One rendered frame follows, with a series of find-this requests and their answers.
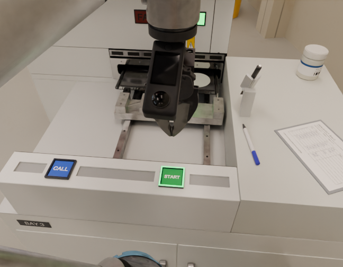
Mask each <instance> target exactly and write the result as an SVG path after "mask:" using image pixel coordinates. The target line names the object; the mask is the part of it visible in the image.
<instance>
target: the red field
mask: <svg viewBox="0 0 343 267"><path fill-rule="evenodd" d="M135 14H136V22H137V23H148V21H147V14H146V11H135Z"/></svg>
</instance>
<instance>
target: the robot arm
mask: <svg viewBox="0 0 343 267"><path fill-rule="evenodd" d="M106 1H108V0H0V88H1V87H2V86H3V85H5V84H6V83H7V82H8V81H9V80H11V79H12V78H13V77H14V76H15V75H17V74H18V73H19V72H20V71H22V70H23V69H24V68H25V67H26V66H28V65H29V64H30V63H32V62H33V61H34V60H35V59H37V58H38V57H39V56H40V55H41V54H43V53H44V52H45V51H46V50H48V49H49V48H50V47H51V46H52V45H54V44H55V43H56V42H57V41H58V40H60V39H61V38H62V37H63V36H65V35H66V34H67V33H68V32H69V31H71V30H72V29H73V28H74V27H76V26H77V25H78V24H79V23H80V22H82V21H83V20H84V19H86V18H87V17H88V16H89V15H91V14H92V13H93V12H94V11H95V10H97V9H98V8H99V7H100V6H101V5H103V4H104V3H105V2H106ZM141 3H142V4H143V5H147V8H146V14H147V21H148V32H149V35H150V36H151V37H152V38H154V39H156V40H155V41H154V43H153V47H152V53H151V60H150V66H149V71H148V75H147V83H145V85H144V88H145V96H144V100H143V106H142V111H143V115H144V117H145V118H152V119H155V121H156V123H157V124H158V126H160V128H161V129H162V130H163V131H164V132H165V133H166V134H167V135H168V136H173V137H175V136H176V135H177V134H178V133H180V132H181V131H182V130H183V128H184V127H185V126H186V124H187V123H188V122H189V121H190V119H191V117H192V116H193V114H194V112H195V111H196V109H197V106H198V91H199V86H198V85H194V81H195V80H196V75H195V74H194V64H195V48H186V40H189V39H191V38H193V37H195V36H196V34H197V23H198V22H199V20H200V7H201V0H141ZM188 51H191V52H192V53H193V54H192V53H189V52H188ZM169 121H174V125H173V127H171V125H170V124H169ZM0 267H162V266H161V264H160V263H158V262H157V261H156V260H155V259H154V258H153V257H151V256H150V255H148V254H147V253H144V252H141V251H126V252H123V253H122V255H120V256H118V255H115V256H113V257H107V258H105V259H103V260H102V261H100V263H99V264H97V265H95V264H89V263H85V262H80V261H74V260H69V259H65V258H61V257H56V256H51V255H45V254H41V253H36V252H30V251H26V250H21V249H17V248H12V247H7V246H2V245H0Z"/></svg>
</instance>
